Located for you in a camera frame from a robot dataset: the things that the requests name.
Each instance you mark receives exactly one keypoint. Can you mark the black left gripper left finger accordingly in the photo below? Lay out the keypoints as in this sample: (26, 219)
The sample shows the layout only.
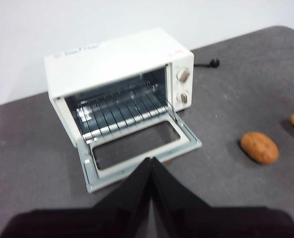
(99, 220)

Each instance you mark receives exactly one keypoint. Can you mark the beige round oven knob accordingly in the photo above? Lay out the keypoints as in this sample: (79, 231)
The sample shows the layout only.
(183, 75)
(184, 97)

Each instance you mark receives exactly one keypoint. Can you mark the brown potato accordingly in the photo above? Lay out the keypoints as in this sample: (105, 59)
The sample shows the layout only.
(259, 147)

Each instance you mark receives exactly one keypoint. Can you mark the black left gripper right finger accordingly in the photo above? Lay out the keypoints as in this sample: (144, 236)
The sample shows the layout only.
(198, 220)

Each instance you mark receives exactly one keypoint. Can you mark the white Toshiba toaster oven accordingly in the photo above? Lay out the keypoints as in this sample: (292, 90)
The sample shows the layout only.
(112, 62)

